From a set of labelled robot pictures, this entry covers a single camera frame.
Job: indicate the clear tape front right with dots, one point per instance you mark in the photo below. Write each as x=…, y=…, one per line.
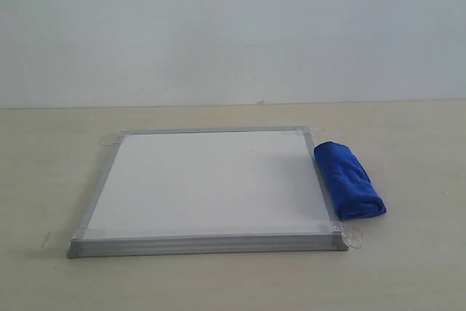
x=351, y=238

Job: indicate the clear tape back right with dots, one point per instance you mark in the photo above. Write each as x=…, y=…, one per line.
x=314, y=133

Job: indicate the blue cloth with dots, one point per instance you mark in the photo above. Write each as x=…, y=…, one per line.
x=352, y=193

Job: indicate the clear tape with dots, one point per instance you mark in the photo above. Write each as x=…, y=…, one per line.
x=314, y=133
x=351, y=238

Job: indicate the white board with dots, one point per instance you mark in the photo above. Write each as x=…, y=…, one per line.
x=220, y=190

